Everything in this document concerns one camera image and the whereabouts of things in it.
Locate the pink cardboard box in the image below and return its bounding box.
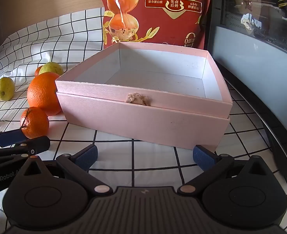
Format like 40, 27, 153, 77
55, 41, 232, 151

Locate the green guava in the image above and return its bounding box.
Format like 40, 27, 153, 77
38, 62, 64, 76
0, 77, 16, 101

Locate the white black-grid cloth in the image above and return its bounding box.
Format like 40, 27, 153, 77
0, 7, 287, 234

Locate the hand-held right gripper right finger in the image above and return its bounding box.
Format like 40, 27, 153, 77
177, 145, 268, 197

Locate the large orange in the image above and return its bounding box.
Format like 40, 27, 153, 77
27, 72, 62, 116

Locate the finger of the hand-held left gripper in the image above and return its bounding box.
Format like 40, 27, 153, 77
0, 136, 51, 161
0, 128, 31, 149

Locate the black glass-sided computer case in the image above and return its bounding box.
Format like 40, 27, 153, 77
204, 0, 287, 183

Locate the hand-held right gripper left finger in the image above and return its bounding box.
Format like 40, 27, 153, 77
19, 144, 113, 197

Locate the red snack bag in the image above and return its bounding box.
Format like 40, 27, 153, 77
99, 0, 213, 50

